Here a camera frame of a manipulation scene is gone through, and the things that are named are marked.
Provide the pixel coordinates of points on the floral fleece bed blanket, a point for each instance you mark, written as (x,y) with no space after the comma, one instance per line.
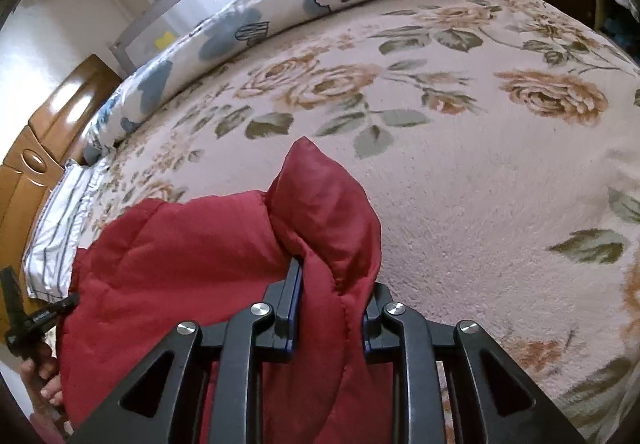
(498,142)

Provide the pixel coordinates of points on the white striped pillow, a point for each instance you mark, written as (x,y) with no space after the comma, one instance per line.
(48,259)

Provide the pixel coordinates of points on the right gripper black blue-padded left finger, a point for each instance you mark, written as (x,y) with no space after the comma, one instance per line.
(203,383)

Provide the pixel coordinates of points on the red quilted down jacket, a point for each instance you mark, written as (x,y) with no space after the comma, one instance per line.
(161,263)

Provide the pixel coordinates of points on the person's left hand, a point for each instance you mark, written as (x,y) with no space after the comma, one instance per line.
(42,380)

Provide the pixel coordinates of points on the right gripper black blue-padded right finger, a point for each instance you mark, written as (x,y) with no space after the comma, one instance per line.
(456,379)

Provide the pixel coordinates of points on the wooden headboard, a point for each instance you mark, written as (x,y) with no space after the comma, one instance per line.
(34,163)

